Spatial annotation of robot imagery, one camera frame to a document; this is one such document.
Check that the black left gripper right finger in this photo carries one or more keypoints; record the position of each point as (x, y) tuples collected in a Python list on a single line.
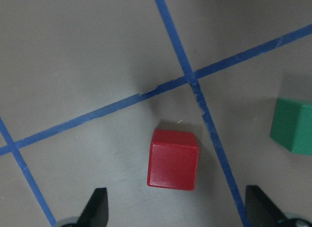
[(261, 211)]

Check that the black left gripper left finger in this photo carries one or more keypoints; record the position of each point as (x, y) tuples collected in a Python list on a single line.
[(96, 212)]

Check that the red wooden block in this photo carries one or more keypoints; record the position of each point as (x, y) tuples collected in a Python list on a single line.
[(173, 160)]

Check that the green wooden block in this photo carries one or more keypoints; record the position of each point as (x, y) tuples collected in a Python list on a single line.
[(292, 125)]

